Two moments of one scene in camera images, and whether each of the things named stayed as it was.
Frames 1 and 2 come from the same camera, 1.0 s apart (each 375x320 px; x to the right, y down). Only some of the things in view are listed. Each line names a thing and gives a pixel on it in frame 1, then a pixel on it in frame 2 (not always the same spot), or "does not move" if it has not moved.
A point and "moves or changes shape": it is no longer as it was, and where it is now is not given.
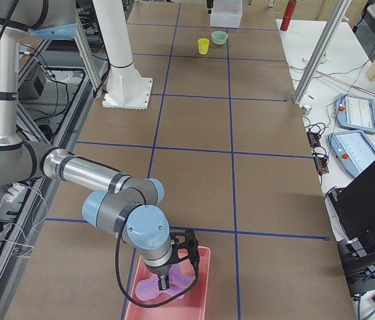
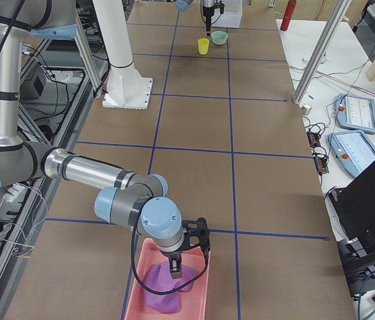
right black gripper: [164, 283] → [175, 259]
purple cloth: [148, 289] moves or changes shape
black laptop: [368, 210] does not move
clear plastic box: [226, 13] does not move
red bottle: [289, 13] does not move
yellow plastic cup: [203, 45] does not move
